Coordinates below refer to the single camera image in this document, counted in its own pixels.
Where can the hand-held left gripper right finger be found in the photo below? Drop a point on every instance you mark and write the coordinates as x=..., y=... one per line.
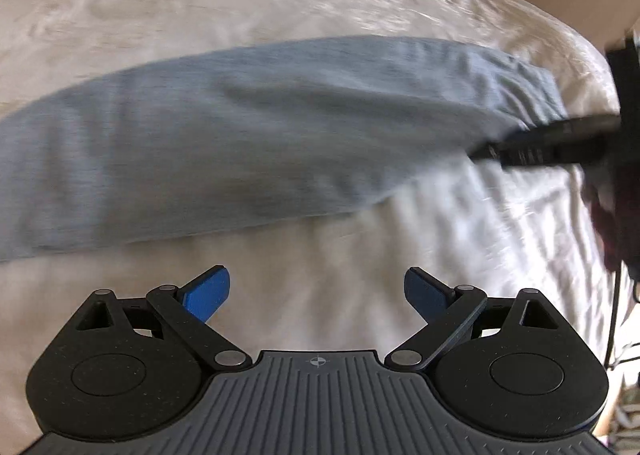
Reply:
x=422, y=292

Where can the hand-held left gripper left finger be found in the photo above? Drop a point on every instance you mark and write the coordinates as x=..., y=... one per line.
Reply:
x=210, y=292

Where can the grey pants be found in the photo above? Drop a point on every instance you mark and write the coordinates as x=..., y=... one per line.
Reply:
x=240, y=135

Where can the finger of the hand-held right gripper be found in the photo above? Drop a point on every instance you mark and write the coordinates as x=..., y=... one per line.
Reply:
x=545, y=142

